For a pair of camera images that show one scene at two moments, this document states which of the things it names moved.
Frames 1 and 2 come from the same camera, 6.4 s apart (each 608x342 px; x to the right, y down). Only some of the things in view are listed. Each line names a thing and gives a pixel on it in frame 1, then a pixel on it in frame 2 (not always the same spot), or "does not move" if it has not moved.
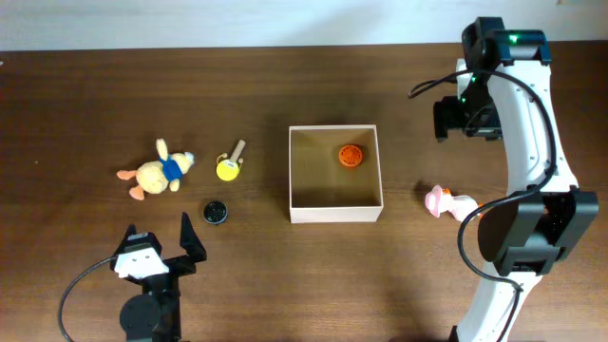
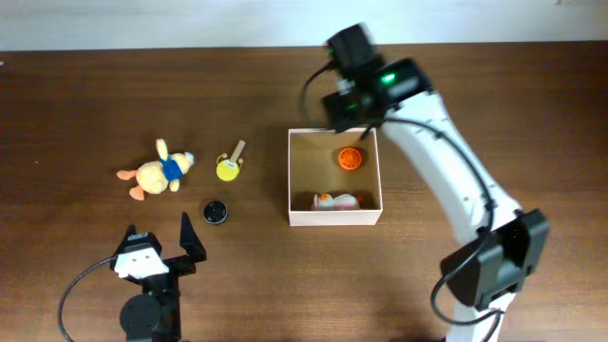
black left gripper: x=185 y=264 does not move
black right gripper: x=445 y=115 to x=337 y=109
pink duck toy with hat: x=440 y=200 to x=339 y=202
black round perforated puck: x=215 y=212 does not move
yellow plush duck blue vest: x=155 y=176 does not move
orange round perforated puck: x=350 y=156 does not move
